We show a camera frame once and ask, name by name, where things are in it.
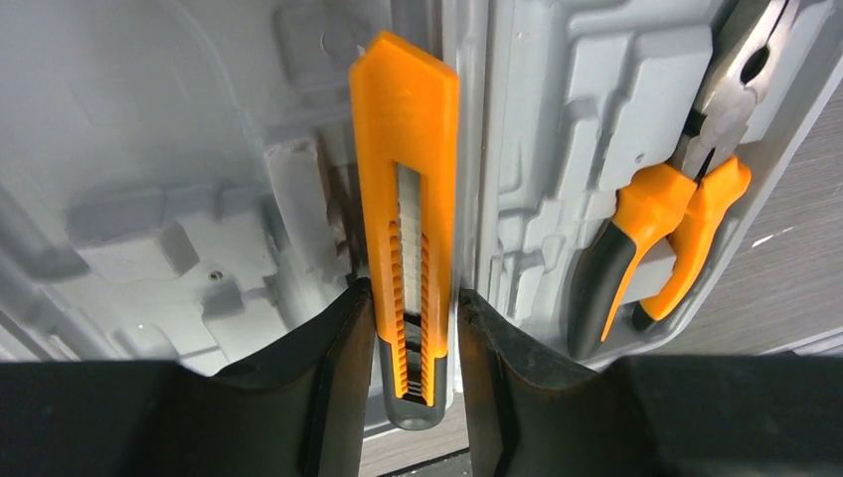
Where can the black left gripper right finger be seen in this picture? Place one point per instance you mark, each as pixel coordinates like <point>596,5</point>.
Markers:
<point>532,412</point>

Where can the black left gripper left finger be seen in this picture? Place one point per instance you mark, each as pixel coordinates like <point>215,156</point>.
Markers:
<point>294,408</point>

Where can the orange black pliers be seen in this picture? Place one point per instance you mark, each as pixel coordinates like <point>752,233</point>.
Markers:
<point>684,199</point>

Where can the grey plastic tool case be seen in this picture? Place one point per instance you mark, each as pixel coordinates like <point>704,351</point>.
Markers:
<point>178,178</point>

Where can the orange utility knife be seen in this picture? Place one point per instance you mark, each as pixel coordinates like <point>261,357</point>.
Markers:
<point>405,106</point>

